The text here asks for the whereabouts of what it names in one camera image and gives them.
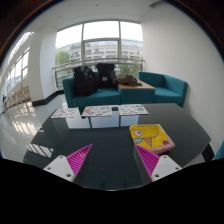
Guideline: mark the teal wood-topped side table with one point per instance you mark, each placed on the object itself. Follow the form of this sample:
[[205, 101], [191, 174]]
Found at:
[[137, 95]]

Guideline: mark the teal armchair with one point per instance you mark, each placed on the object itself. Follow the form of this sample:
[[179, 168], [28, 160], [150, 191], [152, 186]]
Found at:
[[170, 91]]

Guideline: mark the teal chair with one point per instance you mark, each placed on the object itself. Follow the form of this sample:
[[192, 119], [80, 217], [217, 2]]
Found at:
[[220, 151]]

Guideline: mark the metal window railing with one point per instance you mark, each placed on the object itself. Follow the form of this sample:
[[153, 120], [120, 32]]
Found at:
[[65, 66]]

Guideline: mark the teal sofa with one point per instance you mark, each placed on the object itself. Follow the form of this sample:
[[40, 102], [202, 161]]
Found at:
[[100, 96]]

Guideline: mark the wooden balustrade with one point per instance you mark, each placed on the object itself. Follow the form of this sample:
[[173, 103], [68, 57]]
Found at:
[[18, 97]]

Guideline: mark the yellow pink cartoon towel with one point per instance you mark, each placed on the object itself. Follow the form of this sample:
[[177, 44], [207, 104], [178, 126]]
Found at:
[[151, 137]]

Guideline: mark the printed paper sheet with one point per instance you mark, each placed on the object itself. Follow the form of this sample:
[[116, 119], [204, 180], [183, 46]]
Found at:
[[133, 109], [97, 111], [65, 113]]

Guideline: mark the black backpack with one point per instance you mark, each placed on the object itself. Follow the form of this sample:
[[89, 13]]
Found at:
[[105, 76]]

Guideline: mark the black bag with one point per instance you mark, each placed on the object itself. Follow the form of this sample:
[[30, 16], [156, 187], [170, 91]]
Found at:
[[85, 81]]

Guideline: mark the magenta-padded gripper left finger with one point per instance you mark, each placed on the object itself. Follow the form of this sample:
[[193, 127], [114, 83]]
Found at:
[[61, 166]]

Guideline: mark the brown crumpled jacket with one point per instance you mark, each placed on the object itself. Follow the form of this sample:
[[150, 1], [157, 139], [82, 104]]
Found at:
[[128, 80]]

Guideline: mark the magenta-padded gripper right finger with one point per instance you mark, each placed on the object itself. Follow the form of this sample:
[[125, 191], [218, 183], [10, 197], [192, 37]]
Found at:
[[165, 167]]

